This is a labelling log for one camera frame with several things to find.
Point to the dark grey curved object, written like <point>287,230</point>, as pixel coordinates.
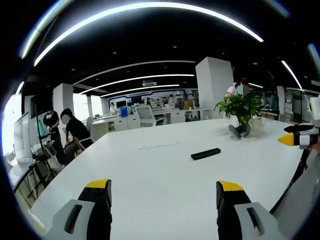
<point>237,130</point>

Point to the white office chair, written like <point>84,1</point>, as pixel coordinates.
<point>146,113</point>

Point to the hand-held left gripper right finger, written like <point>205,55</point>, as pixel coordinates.
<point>232,200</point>

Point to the black tripod stand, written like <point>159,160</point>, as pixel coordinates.
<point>41,140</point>

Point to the green potted plant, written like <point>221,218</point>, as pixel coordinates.
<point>240,105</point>

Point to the long ceiling light strip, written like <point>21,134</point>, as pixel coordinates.
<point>150,77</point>
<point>257,37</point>

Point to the clear glass jar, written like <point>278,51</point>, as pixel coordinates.
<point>257,126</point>

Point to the computer monitor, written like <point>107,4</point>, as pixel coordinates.
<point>22,135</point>

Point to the grey mesh office chair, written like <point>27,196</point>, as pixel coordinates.
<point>300,195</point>

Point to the white keyboard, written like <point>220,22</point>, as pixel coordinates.
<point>18,173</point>

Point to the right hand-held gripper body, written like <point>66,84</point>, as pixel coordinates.
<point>315,105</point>

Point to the brown cardboard box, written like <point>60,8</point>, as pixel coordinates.
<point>188,104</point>

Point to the blue box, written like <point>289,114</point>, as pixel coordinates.
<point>124,111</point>

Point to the black remote control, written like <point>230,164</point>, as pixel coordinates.
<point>206,153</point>

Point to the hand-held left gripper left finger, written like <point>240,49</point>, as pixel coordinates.
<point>97,200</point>

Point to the ceiling projector unit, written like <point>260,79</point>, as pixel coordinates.
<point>149,83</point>

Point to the white desk row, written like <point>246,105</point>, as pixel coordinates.
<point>175,116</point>

